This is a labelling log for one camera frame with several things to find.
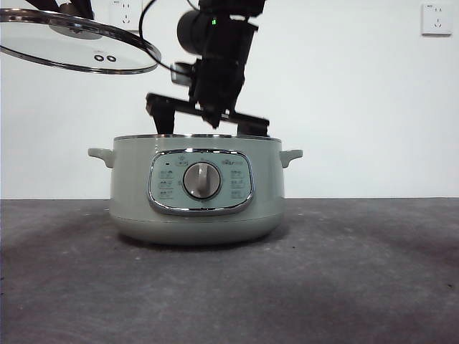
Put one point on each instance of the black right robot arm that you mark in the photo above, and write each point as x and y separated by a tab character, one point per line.
222	36

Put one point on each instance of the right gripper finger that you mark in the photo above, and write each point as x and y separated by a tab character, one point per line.
252	129
165	120

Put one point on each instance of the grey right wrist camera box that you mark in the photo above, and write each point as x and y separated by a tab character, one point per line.
181	74

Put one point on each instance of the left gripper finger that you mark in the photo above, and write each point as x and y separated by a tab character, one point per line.
79	8
54	4

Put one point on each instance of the glass lid with green knob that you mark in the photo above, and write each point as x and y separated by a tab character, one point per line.
71	46

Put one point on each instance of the white wall socket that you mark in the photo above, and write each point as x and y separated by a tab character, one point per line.
126	18
436	20

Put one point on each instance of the sage green electric pot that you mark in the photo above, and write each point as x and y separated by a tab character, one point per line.
136	200

